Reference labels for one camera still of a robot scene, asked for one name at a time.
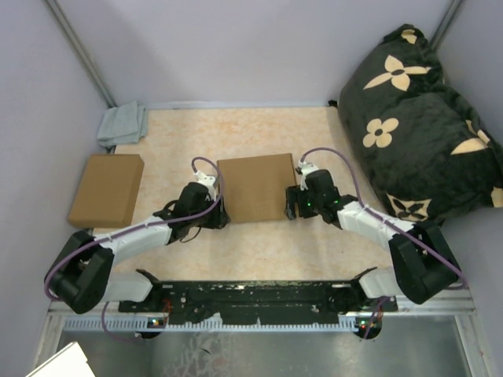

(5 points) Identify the brown cardboard box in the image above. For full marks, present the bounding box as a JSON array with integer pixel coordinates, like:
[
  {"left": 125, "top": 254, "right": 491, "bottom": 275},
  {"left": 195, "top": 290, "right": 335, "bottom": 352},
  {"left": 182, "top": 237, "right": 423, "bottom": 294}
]
[
  {"left": 68, "top": 154, "right": 145, "bottom": 229},
  {"left": 218, "top": 153, "right": 296, "bottom": 224}
]

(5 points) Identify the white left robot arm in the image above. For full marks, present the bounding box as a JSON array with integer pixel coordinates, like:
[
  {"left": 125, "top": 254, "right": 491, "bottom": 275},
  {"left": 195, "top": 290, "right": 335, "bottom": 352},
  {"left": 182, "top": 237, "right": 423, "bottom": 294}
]
[{"left": 44, "top": 181, "right": 229, "bottom": 314}]

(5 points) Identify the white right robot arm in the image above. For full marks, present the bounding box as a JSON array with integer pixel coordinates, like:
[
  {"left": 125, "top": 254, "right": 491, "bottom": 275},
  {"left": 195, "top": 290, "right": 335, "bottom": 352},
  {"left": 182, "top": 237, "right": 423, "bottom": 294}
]
[{"left": 285, "top": 169, "right": 461, "bottom": 311}]

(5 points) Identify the folded brown cardboard box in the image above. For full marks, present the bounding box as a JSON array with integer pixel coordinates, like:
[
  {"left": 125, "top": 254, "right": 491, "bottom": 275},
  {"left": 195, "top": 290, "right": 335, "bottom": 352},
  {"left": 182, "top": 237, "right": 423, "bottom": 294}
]
[{"left": 68, "top": 154, "right": 145, "bottom": 229}]

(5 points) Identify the grey folded cloth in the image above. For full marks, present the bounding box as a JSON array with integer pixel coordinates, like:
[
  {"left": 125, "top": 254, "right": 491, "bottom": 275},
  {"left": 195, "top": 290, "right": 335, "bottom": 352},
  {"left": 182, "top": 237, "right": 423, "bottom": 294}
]
[{"left": 97, "top": 101, "right": 148, "bottom": 148}]

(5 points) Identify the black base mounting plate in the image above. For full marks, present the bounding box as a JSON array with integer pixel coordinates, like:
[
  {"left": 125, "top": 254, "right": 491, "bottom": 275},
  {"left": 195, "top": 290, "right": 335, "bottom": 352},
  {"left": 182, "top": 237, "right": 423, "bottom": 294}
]
[{"left": 119, "top": 280, "right": 378, "bottom": 324}]

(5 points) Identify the black floral pillow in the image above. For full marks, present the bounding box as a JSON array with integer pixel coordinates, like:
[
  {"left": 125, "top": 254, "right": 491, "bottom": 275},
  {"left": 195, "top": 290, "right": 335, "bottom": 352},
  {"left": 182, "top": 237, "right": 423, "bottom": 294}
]
[{"left": 337, "top": 24, "right": 502, "bottom": 221}]

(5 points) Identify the white board corner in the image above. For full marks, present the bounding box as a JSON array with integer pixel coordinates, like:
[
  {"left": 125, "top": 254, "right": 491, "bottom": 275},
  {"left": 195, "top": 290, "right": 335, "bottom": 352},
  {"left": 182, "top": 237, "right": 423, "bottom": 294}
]
[{"left": 28, "top": 342, "right": 95, "bottom": 377}]

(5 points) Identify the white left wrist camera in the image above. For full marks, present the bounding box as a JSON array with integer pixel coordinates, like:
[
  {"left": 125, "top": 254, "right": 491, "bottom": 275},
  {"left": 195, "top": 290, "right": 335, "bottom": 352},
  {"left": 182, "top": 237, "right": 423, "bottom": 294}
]
[{"left": 193, "top": 170, "right": 218, "bottom": 201}]

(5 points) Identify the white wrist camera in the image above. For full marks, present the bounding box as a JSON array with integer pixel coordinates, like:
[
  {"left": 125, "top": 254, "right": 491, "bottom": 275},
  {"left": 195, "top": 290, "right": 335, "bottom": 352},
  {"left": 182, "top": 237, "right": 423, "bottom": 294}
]
[
  {"left": 296, "top": 161, "right": 319, "bottom": 191},
  {"left": 193, "top": 170, "right": 218, "bottom": 201}
]

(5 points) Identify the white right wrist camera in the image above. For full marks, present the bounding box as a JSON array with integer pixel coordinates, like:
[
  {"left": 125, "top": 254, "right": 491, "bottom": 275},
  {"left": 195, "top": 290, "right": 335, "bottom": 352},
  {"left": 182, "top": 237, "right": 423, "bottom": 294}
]
[{"left": 296, "top": 161, "right": 319, "bottom": 191}]

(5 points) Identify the white slotted cable duct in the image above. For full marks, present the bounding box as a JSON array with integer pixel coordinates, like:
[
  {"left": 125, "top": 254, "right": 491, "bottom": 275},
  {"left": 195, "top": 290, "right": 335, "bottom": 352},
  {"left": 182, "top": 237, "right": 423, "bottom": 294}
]
[{"left": 63, "top": 314, "right": 368, "bottom": 333}]

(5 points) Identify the aluminium rail frame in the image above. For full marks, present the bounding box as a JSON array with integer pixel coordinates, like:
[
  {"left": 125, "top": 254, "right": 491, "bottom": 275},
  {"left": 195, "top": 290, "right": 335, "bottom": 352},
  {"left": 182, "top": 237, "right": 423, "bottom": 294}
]
[{"left": 46, "top": 231, "right": 479, "bottom": 319}]

